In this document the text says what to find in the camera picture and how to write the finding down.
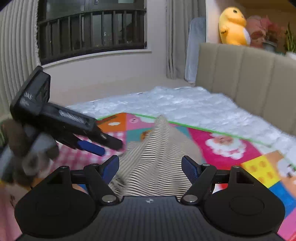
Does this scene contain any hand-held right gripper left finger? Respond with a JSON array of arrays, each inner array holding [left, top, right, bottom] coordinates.
[[47, 155, 121, 205]]

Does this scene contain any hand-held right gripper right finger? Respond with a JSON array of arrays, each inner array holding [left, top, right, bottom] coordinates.
[[180, 155, 253, 205]]

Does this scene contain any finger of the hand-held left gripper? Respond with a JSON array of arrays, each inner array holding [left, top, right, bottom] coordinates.
[[76, 140, 106, 156], [91, 131, 124, 151]]

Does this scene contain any beige striped knit garment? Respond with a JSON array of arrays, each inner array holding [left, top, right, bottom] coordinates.
[[107, 115, 205, 200]]

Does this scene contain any person's left hand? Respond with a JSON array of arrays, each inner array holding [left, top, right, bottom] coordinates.
[[0, 119, 60, 186]]

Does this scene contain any colourful printed blanket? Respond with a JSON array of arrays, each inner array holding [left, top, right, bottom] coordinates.
[[0, 112, 296, 241]]

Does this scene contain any white quilted mattress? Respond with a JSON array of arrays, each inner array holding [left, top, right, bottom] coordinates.
[[66, 86, 296, 163]]

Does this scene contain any white pleated curtain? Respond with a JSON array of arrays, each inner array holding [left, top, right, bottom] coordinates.
[[0, 0, 41, 114]]

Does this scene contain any dark window railing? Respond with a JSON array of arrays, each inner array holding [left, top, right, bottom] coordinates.
[[37, 0, 148, 66]]

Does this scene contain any pink fuzzy cloth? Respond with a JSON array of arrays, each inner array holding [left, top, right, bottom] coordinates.
[[0, 181, 25, 241]]

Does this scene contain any beige padded headboard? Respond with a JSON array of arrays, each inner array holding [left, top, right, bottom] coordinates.
[[195, 43, 296, 138]]

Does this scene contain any light blue hanging garment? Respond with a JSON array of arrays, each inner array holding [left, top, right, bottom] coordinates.
[[184, 17, 207, 84]]

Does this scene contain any beige curtain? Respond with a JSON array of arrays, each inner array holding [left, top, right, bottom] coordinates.
[[165, 0, 207, 80]]

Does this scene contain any yellow plush toy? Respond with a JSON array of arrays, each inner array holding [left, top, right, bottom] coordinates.
[[218, 7, 251, 46]]

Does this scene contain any pink plush toy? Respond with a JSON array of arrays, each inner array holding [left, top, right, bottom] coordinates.
[[246, 15, 269, 48]]

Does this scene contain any red-leaved potted plant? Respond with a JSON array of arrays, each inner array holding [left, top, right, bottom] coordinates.
[[251, 17, 287, 53]]

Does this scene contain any green potted plant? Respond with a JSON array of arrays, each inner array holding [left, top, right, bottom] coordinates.
[[284, 22, 296, 59]]

